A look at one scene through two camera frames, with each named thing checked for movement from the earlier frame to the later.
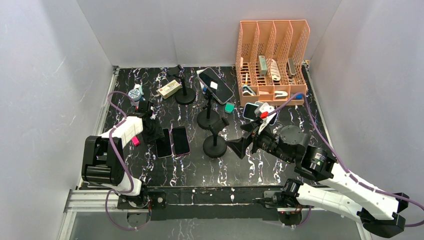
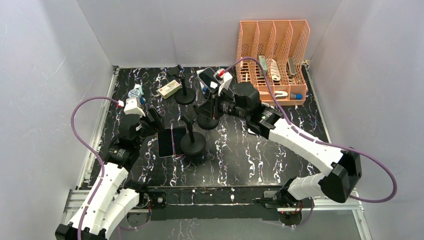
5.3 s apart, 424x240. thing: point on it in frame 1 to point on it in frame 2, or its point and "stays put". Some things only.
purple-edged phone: x=180 y=141 stays put
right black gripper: x=240 y=145 to x=205 y=109
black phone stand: x=215 y=146 to x=193 y=143
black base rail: x=211 y=202 stays put
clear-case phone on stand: x=218 y=87 stays put
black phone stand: x=185 y=95 stays put
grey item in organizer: x=291 y=67 stays put
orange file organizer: x=270 y=60 stays put
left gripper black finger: x=153 y=135 to x=154 y=116
